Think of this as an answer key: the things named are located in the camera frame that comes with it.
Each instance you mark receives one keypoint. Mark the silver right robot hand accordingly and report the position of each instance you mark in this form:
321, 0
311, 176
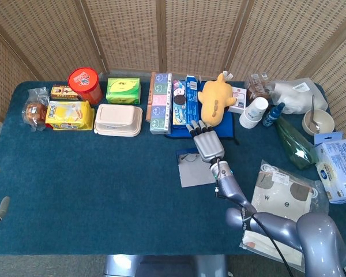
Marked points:
209, 144

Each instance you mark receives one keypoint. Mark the thin-framed eyeglasses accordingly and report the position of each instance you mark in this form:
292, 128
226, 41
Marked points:
191, 157

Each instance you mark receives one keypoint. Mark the blue glasses case grey lining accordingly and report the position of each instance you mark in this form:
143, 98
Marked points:
194, 174

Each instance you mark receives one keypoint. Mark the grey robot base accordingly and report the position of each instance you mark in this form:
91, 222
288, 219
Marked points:
161, 265

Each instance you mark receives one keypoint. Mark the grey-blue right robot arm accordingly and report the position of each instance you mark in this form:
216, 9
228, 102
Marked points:
314, 236

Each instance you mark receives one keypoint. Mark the blue folder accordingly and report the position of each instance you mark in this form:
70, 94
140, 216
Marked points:
226, 130

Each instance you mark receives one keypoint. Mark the dark blue cookie box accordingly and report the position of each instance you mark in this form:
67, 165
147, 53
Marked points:
192, 109

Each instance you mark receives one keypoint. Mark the yellow plush toy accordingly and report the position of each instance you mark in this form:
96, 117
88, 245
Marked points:
216, 101

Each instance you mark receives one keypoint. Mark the light blue cookie box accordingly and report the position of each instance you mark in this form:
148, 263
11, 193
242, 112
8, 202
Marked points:
179, 106

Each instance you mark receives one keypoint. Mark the stack of white paper cups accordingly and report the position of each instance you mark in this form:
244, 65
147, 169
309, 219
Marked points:
252, 114

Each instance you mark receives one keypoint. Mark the small white box red label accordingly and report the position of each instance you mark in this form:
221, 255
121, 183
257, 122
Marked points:
240, 99

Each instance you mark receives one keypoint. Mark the pastel tissue multipack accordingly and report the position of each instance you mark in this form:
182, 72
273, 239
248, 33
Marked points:
160, 104

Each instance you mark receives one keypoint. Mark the small blue bottle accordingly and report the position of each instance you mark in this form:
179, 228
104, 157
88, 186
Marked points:
272, 115

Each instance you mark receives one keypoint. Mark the green glass bottle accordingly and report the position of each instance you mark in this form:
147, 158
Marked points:
294, 144

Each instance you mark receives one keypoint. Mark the cream tote bag in plastic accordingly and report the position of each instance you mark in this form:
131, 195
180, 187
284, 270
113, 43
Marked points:
279, 193

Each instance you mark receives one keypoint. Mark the beige stacked lunch boxes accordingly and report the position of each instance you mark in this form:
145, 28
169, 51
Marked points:
116, 119

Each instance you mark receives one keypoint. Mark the bread in clear wrapper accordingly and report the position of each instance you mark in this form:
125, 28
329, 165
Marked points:
34, 112

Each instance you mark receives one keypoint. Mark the white item in clear bag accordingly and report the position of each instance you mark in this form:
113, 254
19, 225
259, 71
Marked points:
297, 95

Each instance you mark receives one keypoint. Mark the green tissue box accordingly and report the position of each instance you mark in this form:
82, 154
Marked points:
122, 91

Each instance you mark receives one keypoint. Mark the metal spoon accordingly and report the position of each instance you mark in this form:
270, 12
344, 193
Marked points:
312, 112

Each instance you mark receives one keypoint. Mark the yellow snack bag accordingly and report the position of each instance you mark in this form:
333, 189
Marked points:
69, 115

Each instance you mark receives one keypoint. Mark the beige bowl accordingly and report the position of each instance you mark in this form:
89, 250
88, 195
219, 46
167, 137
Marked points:
324, 119

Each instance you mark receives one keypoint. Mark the small yellow brown box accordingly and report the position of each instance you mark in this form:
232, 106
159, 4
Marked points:
63, 93

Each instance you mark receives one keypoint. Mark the wet wipes pack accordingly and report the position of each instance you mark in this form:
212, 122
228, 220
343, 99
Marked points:
340, 164

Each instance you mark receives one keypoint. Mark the wicker folding screen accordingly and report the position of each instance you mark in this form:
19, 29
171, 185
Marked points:
127, 34

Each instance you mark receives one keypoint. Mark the orange tub with red lid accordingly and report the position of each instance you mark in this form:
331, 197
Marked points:
85, 82

